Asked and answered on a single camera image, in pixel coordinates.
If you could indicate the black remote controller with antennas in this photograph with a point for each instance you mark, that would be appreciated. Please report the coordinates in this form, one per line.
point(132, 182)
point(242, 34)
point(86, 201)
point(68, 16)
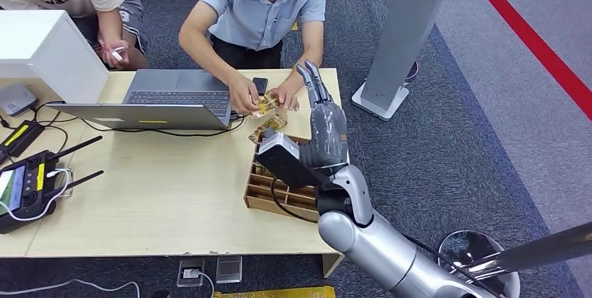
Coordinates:
point(30, 189)

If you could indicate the floor power socket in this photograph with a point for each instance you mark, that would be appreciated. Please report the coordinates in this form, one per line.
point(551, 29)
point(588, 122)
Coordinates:
point(190, 273)

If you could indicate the small white object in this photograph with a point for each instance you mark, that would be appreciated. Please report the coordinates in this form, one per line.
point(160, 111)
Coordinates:
point(117, 54)

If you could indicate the yellow strip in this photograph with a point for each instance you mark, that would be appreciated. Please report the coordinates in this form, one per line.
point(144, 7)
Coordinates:
point(277, 293)

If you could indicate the grey laptop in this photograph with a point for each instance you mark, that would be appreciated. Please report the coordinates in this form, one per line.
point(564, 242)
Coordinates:
point(180, 85)

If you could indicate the red barrier belt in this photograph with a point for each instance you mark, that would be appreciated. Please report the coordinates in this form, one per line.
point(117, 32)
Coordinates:
point(532, 41)

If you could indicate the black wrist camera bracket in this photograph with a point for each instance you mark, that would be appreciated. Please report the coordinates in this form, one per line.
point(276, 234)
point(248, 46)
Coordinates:
point(286, 162)

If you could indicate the small black device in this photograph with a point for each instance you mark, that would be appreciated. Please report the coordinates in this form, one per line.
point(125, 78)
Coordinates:
point(261, 84)

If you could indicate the grey kiosk stand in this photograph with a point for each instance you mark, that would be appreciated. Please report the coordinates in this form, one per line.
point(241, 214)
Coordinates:
point(402, 32)

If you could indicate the grey floor plate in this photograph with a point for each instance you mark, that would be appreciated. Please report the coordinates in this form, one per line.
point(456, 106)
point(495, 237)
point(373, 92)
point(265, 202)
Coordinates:
point(229, 269)

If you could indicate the person's left forearm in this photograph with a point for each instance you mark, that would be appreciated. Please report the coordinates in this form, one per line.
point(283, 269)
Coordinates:
point(307, 62)

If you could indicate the black battery with yellow label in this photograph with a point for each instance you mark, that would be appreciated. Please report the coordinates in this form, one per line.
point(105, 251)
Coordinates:
point(19, 138)

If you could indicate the grey router box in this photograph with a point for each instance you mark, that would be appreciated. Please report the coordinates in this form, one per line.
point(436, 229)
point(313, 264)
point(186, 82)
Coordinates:
point(16, 99)

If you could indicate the person's right hand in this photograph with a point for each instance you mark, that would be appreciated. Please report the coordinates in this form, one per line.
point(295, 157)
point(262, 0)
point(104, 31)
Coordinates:
point(244, 94)

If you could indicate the person's left hand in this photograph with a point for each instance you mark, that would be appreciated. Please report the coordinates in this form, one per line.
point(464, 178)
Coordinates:
point(111, 57)
point(284, 97)

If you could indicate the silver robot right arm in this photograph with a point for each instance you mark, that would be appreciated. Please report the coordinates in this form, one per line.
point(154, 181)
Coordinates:
point(384, 254)

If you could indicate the wooden card organizer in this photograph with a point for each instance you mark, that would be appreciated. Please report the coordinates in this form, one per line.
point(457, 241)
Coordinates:
point(259, 202)

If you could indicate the white box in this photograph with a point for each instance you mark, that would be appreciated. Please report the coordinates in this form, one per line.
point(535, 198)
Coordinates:
point(41, 41)

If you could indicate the dark round stand base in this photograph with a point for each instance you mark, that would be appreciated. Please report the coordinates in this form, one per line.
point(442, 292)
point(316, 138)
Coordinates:
point(412, 71)

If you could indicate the person's right forearm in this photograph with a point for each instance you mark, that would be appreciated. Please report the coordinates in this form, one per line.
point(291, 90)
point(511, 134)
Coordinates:
point(206, 55)

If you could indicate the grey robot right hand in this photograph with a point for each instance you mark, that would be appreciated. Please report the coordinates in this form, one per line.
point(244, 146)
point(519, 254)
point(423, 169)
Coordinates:
point(329, 134)

